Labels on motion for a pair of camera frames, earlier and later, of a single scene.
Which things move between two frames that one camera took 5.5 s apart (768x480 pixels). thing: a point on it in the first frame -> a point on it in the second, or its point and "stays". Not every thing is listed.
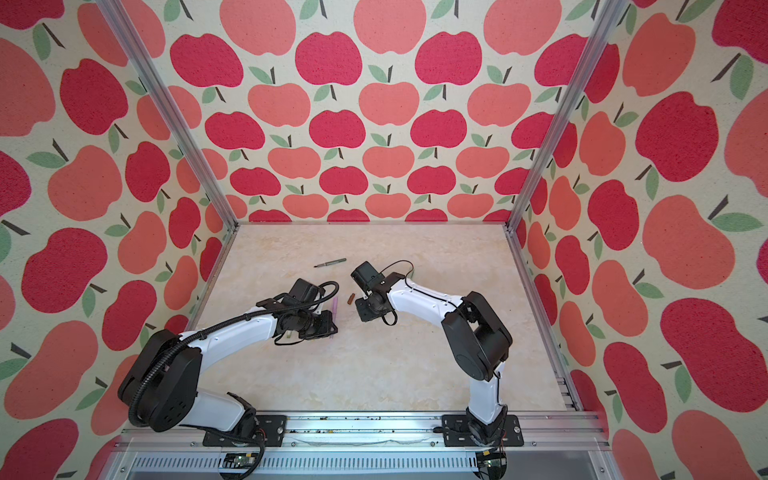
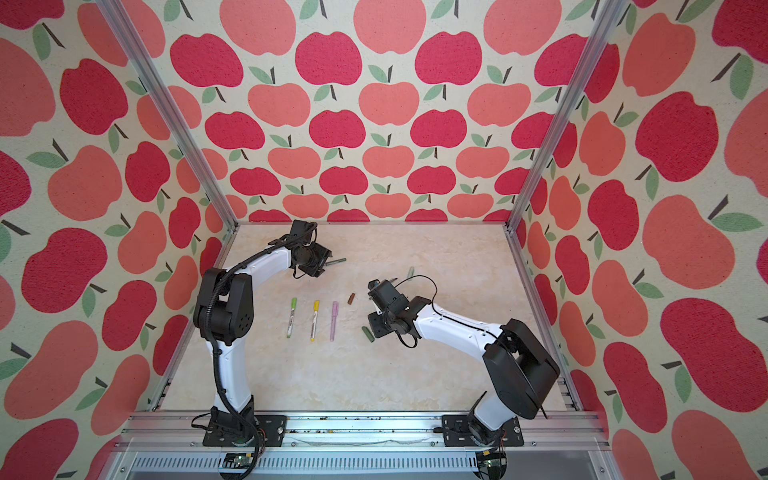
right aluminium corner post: x=610 y=16 stays
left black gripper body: x=317 y=325 -> x=314 y=258
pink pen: x=334 y=311 stays
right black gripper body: x=364 y=310 -> x=379 y=324
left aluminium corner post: x=170 y=108 stays
